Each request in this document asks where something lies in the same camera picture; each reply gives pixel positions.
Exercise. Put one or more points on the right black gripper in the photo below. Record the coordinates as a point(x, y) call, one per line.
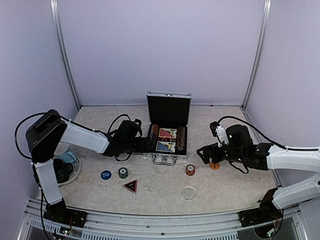
point(207, 149)

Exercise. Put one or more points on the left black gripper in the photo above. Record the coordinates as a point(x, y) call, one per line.
point(142, 149)

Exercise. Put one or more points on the blue playing card deck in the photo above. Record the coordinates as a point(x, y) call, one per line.
point(166, 146)

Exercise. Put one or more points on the red poker chip stack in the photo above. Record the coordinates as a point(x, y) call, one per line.
point(190, 170)

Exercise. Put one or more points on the red playing card deck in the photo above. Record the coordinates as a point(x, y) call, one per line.
point(167, 133)

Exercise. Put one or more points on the aluminium poker case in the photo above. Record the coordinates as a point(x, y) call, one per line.
point(168, 110)

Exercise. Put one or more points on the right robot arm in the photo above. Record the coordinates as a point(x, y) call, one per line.
point(235, 145)

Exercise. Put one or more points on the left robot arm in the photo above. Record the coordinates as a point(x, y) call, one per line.
point(51, 129)

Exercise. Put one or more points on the orange big blind button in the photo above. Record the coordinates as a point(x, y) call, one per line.
point(214, 166)

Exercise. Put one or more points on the left chip row in case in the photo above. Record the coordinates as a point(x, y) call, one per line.
point(154, 131)

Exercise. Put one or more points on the chip row in case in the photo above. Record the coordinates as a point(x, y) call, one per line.
point(181, 134)
point(154, 131)

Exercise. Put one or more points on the right chip row in case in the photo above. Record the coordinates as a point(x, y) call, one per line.
point(181, 134)

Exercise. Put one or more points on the green poker chip stack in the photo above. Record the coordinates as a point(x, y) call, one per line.
point(123, 173)

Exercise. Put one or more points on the red triangular dealer button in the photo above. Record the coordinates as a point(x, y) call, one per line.
point(131, 186)

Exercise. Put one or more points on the clear round dealer puck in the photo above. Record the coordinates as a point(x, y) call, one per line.
point(189, 193)

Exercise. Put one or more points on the blue small blind button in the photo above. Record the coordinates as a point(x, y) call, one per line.
point(106, 175)

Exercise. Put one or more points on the clear round tray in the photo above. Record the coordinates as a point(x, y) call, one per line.
point(76, 171)

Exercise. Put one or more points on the black mug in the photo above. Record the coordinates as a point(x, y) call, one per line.
point(62, 170)

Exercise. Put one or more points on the front aluminium frame rail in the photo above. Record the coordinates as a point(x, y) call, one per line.
point(101, 225)

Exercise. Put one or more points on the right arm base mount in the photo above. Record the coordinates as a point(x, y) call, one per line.
point(266, 212)

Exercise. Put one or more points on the right rear aluminium post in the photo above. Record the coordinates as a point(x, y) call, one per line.
point(258, 53)

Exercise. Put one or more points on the aluminium post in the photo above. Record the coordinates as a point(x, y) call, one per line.
point(258, 53)
point(54, 5)

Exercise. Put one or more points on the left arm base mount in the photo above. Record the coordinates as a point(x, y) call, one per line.
point(59, 213)

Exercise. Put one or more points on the left rear aluminium post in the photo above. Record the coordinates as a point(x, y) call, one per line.
point(54, 5)

